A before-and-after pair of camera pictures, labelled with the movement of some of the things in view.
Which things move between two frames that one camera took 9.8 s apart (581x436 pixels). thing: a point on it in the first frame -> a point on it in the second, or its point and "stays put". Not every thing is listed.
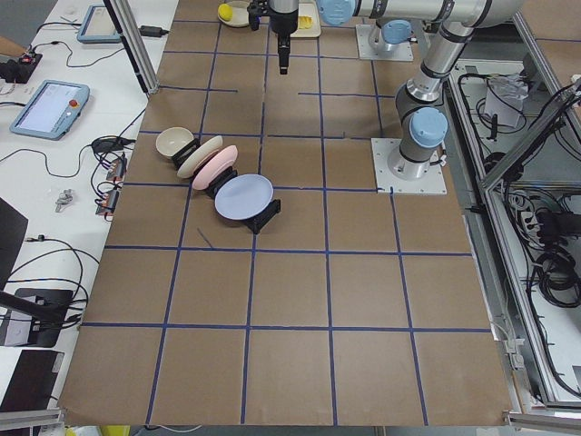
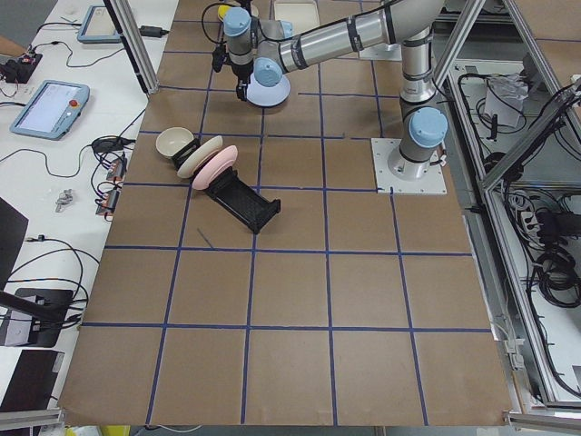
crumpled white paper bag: (505, 96) stays put
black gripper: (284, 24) -> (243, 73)
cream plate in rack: (187, 167) stays put
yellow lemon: (225, 11) stays put
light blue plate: (243, 197) -> (267, 85)
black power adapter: (152, 31) stays put
